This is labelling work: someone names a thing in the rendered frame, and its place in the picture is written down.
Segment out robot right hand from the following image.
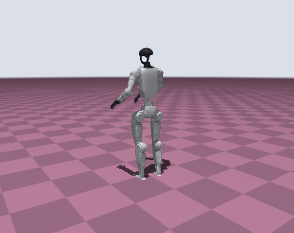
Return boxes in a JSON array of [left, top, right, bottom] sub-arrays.
[[134, 94, 140, 103]]

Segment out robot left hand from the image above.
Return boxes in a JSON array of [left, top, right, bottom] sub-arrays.
[[111, 99, 120, 109]]

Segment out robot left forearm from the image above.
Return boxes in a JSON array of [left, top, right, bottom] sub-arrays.
[[116, 88, 129, 104]]

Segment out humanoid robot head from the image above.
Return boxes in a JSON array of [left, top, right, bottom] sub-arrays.
[[139, 48, 153, 68]]

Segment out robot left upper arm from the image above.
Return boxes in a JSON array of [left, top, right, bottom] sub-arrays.
[[125, 69, 140, 97]]

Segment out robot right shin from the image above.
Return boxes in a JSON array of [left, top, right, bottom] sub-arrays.
[[152, 141, 162, 175]]

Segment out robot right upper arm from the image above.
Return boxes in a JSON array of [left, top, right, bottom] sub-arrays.
[[157, 68, 163, 89]]

